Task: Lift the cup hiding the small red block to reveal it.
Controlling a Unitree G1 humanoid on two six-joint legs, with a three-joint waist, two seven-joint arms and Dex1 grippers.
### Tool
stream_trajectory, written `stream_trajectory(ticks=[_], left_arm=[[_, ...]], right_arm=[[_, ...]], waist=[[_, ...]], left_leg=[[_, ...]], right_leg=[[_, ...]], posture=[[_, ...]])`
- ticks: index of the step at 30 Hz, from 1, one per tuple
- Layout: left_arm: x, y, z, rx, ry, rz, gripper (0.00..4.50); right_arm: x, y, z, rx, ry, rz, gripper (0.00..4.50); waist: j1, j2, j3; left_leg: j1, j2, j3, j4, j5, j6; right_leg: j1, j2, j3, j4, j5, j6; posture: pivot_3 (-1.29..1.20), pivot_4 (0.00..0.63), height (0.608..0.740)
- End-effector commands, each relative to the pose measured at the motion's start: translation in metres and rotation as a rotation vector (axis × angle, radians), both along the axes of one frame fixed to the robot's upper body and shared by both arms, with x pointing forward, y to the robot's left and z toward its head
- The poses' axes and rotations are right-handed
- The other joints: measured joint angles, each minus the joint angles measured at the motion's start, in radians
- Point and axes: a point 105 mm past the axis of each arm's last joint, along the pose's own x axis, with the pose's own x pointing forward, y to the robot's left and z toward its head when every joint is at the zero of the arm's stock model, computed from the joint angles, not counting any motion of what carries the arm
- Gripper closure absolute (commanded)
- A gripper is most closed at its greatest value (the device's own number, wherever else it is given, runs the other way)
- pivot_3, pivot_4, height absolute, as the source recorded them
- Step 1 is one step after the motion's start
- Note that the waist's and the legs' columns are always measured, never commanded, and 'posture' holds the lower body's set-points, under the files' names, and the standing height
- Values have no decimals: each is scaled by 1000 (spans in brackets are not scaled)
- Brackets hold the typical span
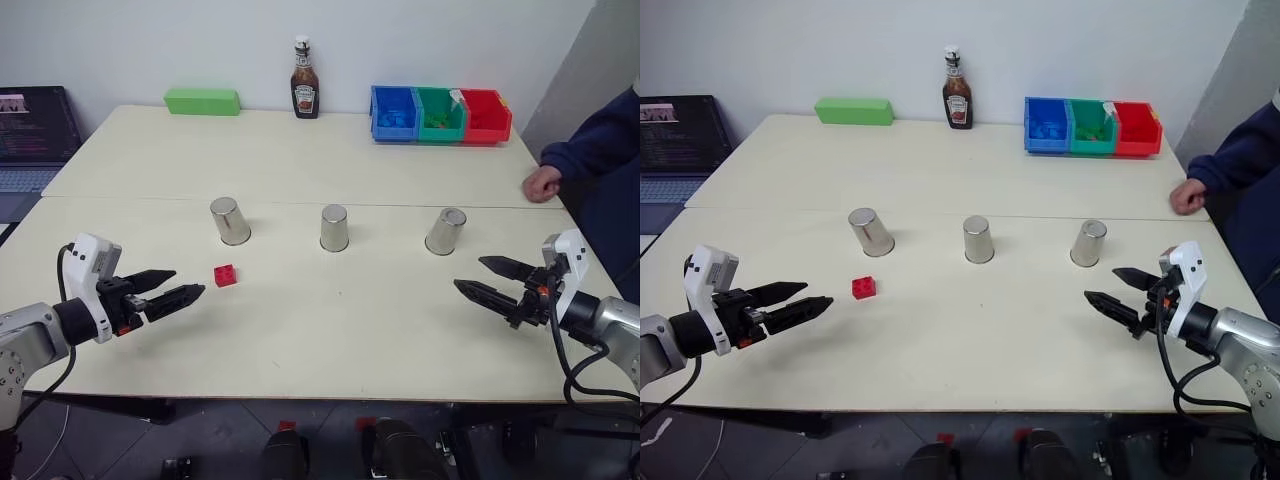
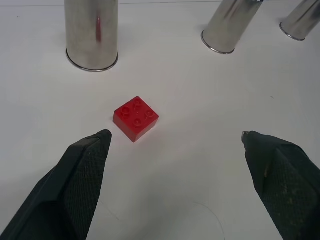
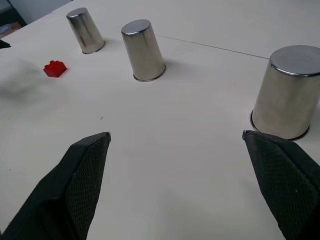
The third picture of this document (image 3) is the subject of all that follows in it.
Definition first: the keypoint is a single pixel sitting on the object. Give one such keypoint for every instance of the dark storage furniture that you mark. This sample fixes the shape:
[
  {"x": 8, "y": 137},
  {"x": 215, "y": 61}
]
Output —
[{"x": 10, "y": 18}]

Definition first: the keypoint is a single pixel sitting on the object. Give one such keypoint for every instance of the red toy building brick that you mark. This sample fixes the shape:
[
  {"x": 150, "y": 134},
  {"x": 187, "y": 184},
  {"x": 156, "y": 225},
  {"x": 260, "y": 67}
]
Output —
[{"x": 55, "y": 69}]

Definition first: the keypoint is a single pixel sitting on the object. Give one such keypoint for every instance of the stainless steel cup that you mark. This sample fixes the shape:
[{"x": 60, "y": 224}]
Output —
[
  {"x": 86, "y": 31},
  {"x": 143, "y": 51},
  {"x": 287, "y": 95}
]

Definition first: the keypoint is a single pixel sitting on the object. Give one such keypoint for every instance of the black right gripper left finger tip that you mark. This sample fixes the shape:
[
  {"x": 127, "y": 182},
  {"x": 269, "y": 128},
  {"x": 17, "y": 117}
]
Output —
[{"x": 3, "y": 45}]

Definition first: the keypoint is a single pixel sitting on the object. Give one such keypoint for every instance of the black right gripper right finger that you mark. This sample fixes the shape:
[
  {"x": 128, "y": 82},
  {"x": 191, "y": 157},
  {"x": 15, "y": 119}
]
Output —
[{"x": 282, "y": 185}]

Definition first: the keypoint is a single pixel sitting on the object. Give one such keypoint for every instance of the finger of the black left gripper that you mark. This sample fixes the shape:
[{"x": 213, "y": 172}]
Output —
[{"x": 65, "y": 190}]

